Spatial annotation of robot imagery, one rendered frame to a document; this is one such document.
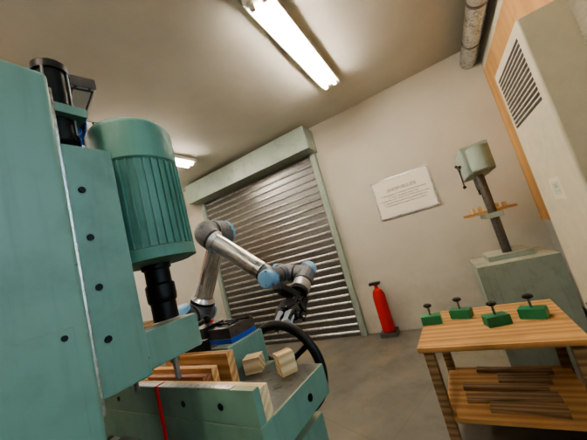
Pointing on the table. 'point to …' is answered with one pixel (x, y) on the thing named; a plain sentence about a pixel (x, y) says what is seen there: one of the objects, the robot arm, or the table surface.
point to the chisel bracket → (172, 339)
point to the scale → (189, 386)
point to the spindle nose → (161, 292)
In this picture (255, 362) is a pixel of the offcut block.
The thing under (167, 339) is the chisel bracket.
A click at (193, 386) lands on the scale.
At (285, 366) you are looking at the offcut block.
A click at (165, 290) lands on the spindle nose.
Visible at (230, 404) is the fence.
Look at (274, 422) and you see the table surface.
